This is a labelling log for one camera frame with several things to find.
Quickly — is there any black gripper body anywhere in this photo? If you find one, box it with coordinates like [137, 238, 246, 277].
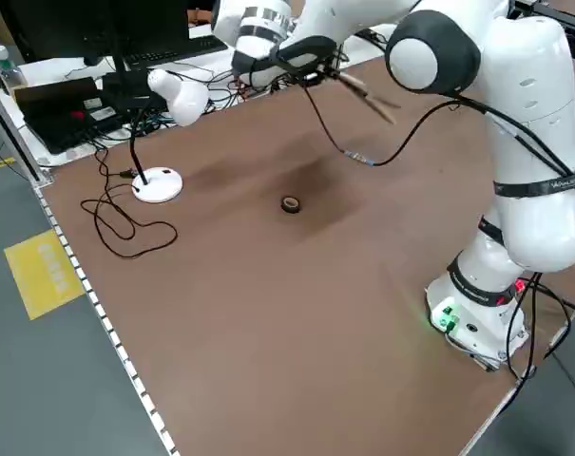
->
[273, 36, 339, 77]

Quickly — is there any black keyboard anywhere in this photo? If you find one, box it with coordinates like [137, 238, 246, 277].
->
[124, 35, 229, 67]

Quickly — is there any white desk lamp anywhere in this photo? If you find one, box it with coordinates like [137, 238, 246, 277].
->
[128, 68, 210, 205]

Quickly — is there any black flat box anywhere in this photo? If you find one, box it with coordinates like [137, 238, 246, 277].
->
[101, 70, 158, 109]

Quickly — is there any black monitor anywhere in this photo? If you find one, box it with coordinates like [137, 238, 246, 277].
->
[6, 0, 191, 86]

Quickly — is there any black equipment case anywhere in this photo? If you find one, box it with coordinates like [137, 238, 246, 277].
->
[13, 75, 126, 156]

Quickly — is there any clear bottle white cap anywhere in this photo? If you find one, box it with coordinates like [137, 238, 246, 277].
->
[0, 45, 25, 95]

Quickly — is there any black lamp cable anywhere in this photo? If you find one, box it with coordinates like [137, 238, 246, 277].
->
[80, 146, 180, 260]

